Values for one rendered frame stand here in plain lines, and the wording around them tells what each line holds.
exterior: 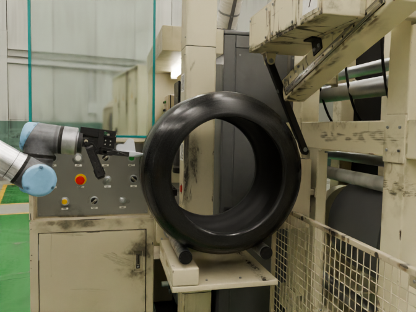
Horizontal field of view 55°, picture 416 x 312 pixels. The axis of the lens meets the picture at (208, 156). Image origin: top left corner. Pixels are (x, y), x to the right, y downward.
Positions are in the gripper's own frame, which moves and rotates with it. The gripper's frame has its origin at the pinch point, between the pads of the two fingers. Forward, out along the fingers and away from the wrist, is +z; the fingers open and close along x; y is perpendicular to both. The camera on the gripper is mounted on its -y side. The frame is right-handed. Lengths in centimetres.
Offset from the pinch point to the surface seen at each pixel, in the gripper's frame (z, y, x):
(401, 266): 63, -16, -53
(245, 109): 31.1, 19.8, -11.6
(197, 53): 20, 43, 26
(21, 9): -248, 250, 898
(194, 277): 22.1, -36.8, -10.6
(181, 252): 16.7, -29.0, -9.6
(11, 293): -70, -132, 197
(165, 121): 6.2, 12.6, -7.8
